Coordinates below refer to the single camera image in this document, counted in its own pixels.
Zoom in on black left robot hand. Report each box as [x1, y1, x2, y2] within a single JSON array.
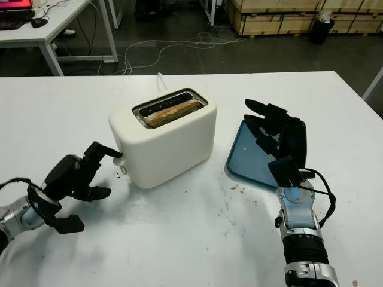
[[41, 141, 124, 203]]

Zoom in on white floor cable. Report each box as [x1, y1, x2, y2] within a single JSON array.
[[119, 32, 245, 77]]

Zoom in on blue plastic tray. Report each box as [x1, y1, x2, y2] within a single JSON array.
[[226, 119, 288, 188]]

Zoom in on white toaster cord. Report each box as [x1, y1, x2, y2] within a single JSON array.
[[157, 72, 169, 91]]

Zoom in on brown bread slice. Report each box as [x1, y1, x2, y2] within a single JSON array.
[[145, 99, 200, 128]]

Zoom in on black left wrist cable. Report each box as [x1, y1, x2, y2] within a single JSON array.
[[0, 177, 32, 192]]

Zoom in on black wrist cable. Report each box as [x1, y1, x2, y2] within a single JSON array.
[[287, 169, 338, 230], [0, 177, 32, 192]]

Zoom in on black laptop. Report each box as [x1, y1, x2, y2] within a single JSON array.
[[0, 0, 35, 30]]

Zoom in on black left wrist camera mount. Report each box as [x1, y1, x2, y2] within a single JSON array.
[[27, 182, 84, 234]]

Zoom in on black trash bin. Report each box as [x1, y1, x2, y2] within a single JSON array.
[[308, 17, 335, 45]]

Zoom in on white table leg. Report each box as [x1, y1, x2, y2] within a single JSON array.
[[361, 67, 383, 101]]

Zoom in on white office desk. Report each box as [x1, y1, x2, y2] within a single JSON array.
[[0, 0, 124, 77]]

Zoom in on wooden crates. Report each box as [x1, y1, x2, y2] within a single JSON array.
[[224, 0, 383, 38]]

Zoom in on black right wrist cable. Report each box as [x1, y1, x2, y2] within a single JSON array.
[[287, 169, 338, 230]]

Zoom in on white two-slot toaster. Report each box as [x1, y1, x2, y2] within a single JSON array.
[[108, 88, 218, 190]]

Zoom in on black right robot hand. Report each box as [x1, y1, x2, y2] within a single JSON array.
[[244, 98, 308, 188]]

